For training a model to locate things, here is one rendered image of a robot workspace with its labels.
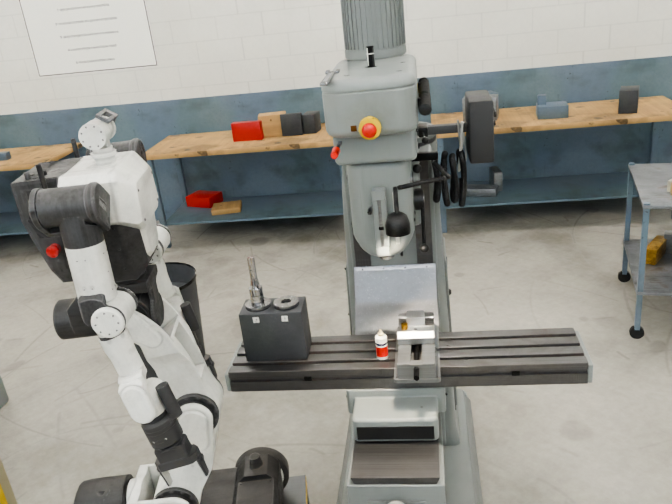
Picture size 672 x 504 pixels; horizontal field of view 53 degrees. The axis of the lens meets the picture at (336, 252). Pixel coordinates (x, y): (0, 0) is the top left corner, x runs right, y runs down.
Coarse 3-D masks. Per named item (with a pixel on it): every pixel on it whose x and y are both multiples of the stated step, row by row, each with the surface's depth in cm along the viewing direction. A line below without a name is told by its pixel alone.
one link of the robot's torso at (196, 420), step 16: (192, 416) 191; (208, 416) 192; (192, 432) 193; (208, 432) 194; (208, 448) 197; (192, 464) 202; (208, 464) 203; (160, 480) 212; (176, 480) 205; (192, 480) 205; (160, 496) 205; (176, 496) 205; (192, 496) 206
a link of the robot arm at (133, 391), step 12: (144, 372) 167; (120, 384) 165; (132, 384) 164; (144, 384) 165; (120, 396) 165; (132, 396) 164; (144, 396) 164; (132, 408) 166; (144, 408) 166; (156, 408) 168; (144, 420) 167
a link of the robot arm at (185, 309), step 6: (174, 306) 214; (180, 306) 212; (186, 306) 212; (180, 312) 213; (186, 312) 212; (192, 312) 213; (186, 318) 213; (192, 318) 214; (192, 324) 214; (198, 324) 216; (192, 330) 215
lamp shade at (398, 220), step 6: (390, 216) 190; (396, 216) 189; (402, 216) 189; (390, 222) 189; (396, 222) 188; (402, 222) 188; (408, 222) 190; (390, 228) 189; (396, 228) 188; (402, 228) 189; (408, 228) 190; (390, 234) 190; (396, 234) 189; (402, 234) 189; (408, 234) 190
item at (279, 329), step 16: (272, 304) 234; (288, 304) 229; (304, 304) 233; (240, 320) 230; (256, 320) 229; (272, 320) 228; (288, 320) 228; (304, 320) 231; (256, 336) 231; (272, 336) 231; (288, 336) 230; (304, 336) 230; (256, 352) 234; (272, 352) 233; (288, 352) 233; (304, 352) 232
